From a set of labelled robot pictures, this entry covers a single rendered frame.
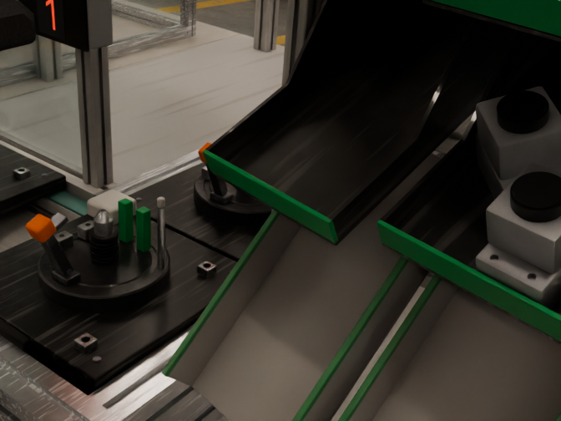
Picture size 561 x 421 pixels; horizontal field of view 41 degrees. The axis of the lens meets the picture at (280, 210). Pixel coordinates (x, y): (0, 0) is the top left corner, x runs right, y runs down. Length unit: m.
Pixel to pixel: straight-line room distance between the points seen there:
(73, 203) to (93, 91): 0.16
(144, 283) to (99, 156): 0.28
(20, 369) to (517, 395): 0.44
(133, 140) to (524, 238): 1.09
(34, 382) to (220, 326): 0.19
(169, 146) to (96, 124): 0.42
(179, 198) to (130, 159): 0.37
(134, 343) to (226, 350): 0.12
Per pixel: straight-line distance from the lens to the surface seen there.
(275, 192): 0.50
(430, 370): 0.60
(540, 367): 0.58
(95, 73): 0.98
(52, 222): 0.75
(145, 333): 0.76
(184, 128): 1.49
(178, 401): 0.74
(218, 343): 0.66
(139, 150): 1.39
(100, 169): 1.03
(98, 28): 0.91
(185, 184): 1.03
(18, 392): 0.72
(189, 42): 2.03
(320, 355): 0.61
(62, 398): 0.71
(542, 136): 0.47
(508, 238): 0.43
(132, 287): 0.79
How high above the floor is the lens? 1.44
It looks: 29 degrees down
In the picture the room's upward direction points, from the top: 5 degrees clockwise
